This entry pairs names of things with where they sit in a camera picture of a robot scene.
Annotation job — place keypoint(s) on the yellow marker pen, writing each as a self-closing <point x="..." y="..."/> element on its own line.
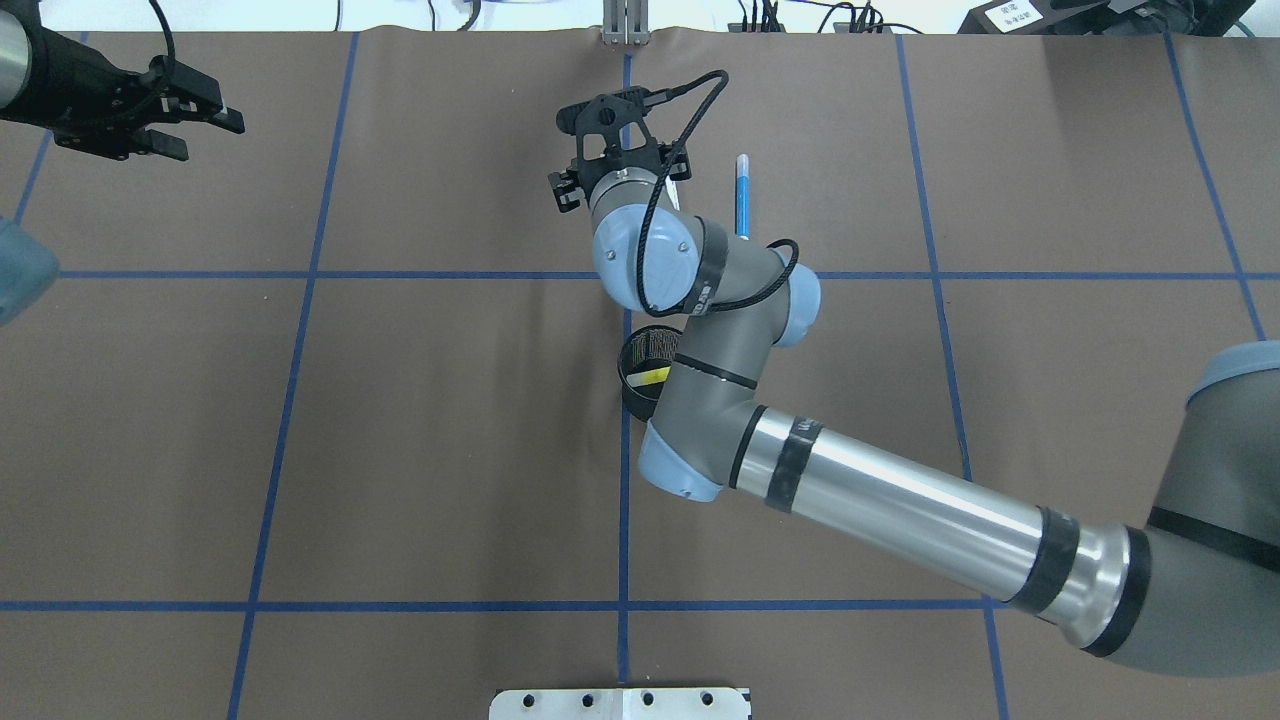
<point x="648" y="378"/>

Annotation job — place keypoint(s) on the black labelled box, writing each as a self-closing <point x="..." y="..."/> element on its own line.
<point x="1009" y="18"/>

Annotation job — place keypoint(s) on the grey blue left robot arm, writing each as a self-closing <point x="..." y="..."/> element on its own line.
<point x="30" y="267"/>

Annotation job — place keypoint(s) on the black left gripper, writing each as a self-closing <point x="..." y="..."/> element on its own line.
<point x="72" y="100"/>

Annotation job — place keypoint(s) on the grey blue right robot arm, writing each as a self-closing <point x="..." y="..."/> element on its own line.
<point x="1191" y="593"/>

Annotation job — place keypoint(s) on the aluminium frame post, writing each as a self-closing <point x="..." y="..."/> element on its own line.
<point x="625" y="23"/>

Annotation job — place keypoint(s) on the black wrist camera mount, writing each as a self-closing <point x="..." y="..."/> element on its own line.
<point x="611" y="129"/>

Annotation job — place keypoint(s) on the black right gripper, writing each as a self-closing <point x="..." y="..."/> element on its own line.
<point x="566" y="189"/>

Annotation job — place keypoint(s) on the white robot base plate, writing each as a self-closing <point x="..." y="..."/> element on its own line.
<point x="623" y="703"/>

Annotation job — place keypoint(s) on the blue marker pen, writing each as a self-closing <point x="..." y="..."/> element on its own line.
<point x="742" y="196"/>

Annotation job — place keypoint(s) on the black mesh pen holder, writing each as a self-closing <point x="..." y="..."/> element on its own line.
<point x="643" y="365"/>

